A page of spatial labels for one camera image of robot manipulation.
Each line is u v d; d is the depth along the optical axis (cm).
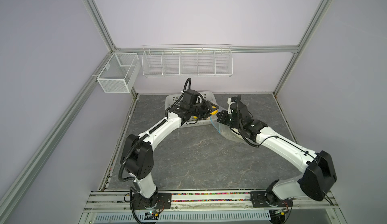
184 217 157
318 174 41
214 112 78
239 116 60
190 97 64
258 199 72
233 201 75
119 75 100
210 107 74
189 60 98
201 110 72
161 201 74
